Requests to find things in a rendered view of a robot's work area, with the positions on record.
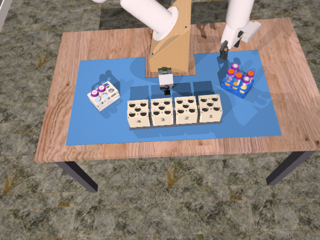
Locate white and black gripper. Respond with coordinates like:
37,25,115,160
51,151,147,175
219,24,243,61

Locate cream tube rack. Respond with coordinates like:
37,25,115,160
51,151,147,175
87,82,120,111

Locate blue bench mat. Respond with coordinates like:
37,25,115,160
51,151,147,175
66,50,282,146

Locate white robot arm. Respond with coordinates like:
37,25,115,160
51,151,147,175
120,0,261,43

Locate beige bucket adapter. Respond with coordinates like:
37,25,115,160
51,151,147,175
127,99,151,128
174,96,198,125
151,98,174,126
197,94,223,123

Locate blue tube rack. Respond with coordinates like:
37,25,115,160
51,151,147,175
221,75,254,99

